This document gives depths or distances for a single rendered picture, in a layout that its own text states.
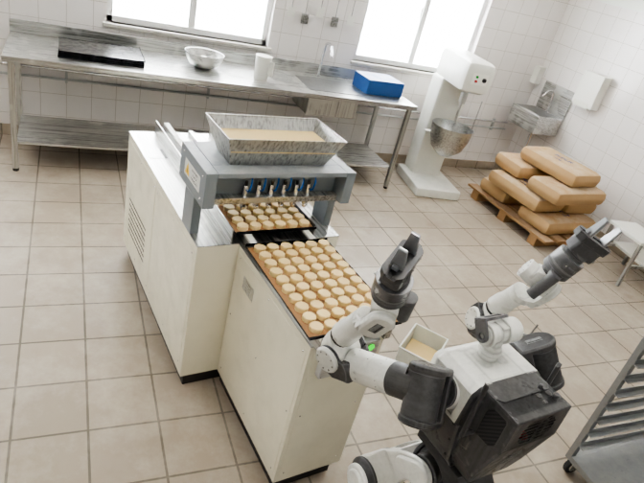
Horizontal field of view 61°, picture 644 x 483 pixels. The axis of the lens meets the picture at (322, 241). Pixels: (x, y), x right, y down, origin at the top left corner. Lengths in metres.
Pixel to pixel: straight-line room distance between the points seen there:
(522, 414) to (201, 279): 1.53
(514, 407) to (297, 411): 1.00
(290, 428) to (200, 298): 0.72
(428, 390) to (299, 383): 0.82
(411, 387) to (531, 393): 0.31
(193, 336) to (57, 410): 0.67
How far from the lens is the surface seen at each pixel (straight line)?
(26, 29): 5.16
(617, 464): 3.33
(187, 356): 2.77
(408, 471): 1.79
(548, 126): 6.67
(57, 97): 5.37
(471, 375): 1.46
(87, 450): 2.68
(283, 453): 2.38
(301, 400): 2.16
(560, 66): 6.97
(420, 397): 1.38
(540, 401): 1.51
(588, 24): 6.84
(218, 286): 2.55
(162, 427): 2.75
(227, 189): 2.39
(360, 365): 1.48
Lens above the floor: 2.10
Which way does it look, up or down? 29 degrees down
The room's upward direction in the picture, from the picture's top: 15 degrees clockwise
